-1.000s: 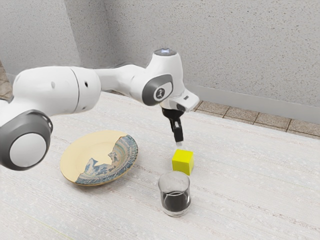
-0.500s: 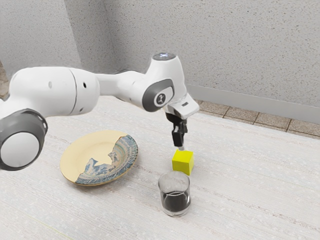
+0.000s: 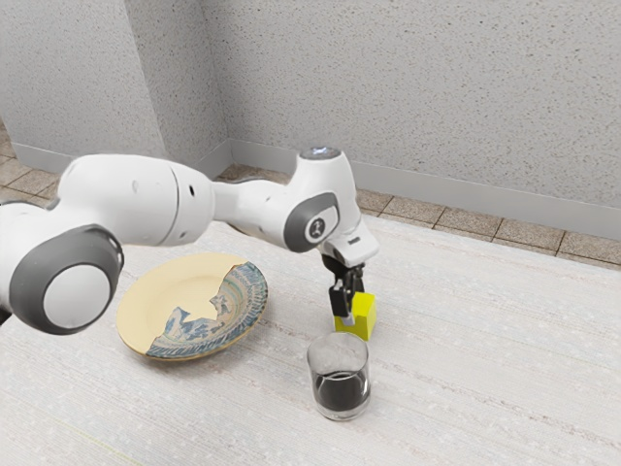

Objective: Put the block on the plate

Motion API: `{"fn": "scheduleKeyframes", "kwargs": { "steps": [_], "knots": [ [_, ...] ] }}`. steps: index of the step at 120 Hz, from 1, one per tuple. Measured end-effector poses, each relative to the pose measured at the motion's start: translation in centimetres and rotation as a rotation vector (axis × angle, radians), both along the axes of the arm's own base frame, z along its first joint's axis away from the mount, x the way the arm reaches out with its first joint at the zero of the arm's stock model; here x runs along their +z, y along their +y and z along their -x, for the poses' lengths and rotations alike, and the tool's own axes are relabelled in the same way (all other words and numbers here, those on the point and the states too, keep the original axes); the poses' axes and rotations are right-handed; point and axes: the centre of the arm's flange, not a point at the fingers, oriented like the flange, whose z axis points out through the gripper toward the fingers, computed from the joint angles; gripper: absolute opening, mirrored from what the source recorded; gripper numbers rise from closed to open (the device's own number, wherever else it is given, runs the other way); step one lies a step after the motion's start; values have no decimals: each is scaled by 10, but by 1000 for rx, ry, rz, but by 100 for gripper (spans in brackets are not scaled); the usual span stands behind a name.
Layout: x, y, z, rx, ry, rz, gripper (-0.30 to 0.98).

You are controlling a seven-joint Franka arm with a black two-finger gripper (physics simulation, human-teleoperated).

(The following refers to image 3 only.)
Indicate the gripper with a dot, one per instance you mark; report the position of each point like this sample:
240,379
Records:
339,268

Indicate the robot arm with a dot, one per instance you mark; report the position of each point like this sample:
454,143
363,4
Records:
145,204

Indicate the yellow block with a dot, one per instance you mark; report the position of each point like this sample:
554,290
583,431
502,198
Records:
365,315

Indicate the clear glass with dark liquid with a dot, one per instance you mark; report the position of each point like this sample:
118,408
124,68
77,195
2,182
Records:
338,378

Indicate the cream plate with blue pattern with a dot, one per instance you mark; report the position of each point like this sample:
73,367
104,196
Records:
194,306

